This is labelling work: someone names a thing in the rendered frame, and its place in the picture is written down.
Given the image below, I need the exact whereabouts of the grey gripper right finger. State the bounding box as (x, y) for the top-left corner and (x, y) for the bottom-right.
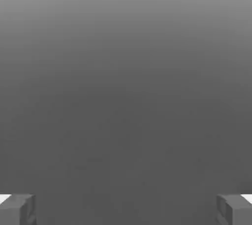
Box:
(216, 193), (252, 225)

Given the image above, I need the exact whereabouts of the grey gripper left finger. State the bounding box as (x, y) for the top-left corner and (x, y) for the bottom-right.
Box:
(0, 193), (37, 225)

